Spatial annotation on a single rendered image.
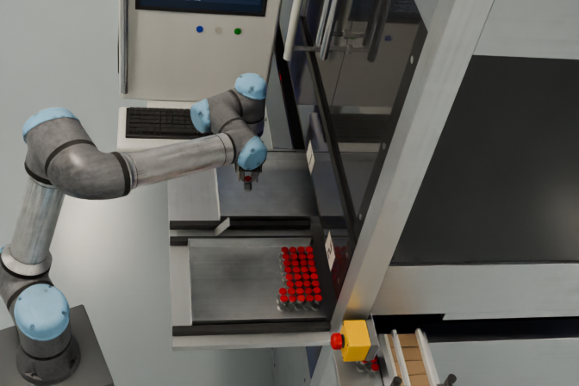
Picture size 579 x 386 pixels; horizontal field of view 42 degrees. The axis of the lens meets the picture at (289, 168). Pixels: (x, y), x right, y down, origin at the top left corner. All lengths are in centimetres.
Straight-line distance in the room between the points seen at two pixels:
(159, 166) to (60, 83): 238
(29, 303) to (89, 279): 130
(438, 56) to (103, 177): 70
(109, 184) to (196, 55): 102
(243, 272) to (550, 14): 110
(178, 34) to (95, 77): 158
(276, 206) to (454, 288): 63
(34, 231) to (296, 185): 84
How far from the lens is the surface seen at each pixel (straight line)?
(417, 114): 139
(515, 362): 226
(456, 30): 129
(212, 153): 169
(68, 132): 162
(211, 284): 202
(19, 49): 420
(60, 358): 194
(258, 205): 222
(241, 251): 210
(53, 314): 182
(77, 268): 316
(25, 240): 182
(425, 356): 192
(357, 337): 182
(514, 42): 135
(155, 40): 248
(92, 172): 156
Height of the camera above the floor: 252
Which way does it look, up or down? 44 degrees down
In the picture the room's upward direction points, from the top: 12 degrees clockwise
